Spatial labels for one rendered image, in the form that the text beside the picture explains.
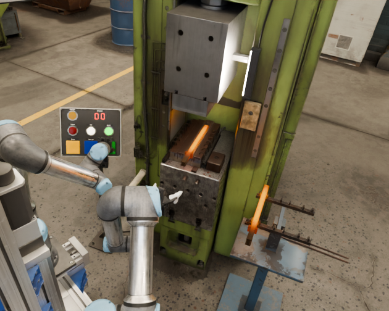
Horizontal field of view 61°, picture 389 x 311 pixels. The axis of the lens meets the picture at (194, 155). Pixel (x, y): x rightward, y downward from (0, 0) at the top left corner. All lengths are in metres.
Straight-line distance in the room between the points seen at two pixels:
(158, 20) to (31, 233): 1.21
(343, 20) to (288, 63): 5.20
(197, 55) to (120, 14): 4.74
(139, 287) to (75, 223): 1.76
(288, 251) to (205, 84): 1.02
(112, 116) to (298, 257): 1.31
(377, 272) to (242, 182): 1.43
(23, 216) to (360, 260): 2.60
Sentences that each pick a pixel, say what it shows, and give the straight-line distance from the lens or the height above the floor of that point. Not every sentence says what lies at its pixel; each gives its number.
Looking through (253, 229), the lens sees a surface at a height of 0.96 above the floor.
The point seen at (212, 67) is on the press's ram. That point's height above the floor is 1.55.
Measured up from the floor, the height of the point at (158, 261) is 0.00.
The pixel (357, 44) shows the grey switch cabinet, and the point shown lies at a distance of 6.98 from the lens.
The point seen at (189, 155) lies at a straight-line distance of 1.93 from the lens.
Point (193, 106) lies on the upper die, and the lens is 1.79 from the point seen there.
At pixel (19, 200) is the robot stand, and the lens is 1.05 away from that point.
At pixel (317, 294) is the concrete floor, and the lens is 2.76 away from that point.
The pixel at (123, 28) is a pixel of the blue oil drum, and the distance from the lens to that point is 6.41.
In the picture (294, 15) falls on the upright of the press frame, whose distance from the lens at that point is 1.69.
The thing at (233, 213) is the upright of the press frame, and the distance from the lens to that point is 2.36.
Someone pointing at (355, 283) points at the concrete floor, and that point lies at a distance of 2.95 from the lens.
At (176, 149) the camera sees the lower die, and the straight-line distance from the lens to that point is 2.02.
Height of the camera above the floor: 2.18
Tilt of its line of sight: 37 degrees down
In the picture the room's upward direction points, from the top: 6 degrees clockwise
